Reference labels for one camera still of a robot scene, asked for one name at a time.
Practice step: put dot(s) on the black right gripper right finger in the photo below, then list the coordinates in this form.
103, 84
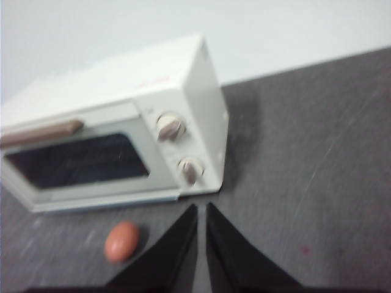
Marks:
232, 262

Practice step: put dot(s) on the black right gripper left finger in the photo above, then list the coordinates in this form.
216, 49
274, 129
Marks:
171, 262

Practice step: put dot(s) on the brown egg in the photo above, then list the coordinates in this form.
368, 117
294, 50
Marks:
121, 241

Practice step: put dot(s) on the small cream timer knob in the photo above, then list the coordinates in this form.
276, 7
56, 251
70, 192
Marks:
190, 171

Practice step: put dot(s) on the large cream temperature knob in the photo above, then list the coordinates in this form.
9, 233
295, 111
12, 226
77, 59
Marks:
169, 126

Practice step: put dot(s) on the cream Toshiba toaster oven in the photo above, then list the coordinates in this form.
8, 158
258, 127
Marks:
171, 88

